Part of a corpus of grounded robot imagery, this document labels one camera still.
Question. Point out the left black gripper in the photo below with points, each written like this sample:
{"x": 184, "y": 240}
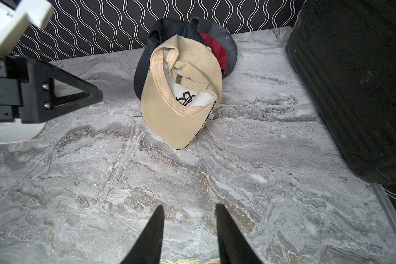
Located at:
{"x": 41, "y": 91}

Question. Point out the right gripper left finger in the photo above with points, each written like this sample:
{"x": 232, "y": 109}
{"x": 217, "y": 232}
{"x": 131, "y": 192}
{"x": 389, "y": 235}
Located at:
{"x": 147, "y": 249}

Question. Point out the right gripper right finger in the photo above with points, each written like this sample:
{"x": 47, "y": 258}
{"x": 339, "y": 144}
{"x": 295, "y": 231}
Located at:
{"x": 232, "y": 245}

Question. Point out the white cap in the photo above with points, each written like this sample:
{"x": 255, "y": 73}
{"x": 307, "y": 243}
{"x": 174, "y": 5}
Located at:
{"x": 18, "y": 132}

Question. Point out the tan cap with logo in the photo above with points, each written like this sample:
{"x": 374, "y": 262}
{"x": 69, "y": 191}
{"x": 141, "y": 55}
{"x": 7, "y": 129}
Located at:
{"x": 182, "y": 89}

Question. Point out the grey and red cap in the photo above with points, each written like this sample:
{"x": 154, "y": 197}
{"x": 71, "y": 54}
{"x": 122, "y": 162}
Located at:
{"x": 220, "y": 41}

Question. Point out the black tool case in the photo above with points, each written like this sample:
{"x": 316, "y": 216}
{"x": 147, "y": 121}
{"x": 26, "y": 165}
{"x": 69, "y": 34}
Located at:
{"x": 344, "y": 52}

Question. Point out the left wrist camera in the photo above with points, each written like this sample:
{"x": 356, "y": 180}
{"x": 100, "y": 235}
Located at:
{"x": 16, "y": 16}

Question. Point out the aluminium frame post right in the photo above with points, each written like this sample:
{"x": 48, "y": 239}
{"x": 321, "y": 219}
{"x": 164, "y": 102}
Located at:
{"x": 392, "y": 217}

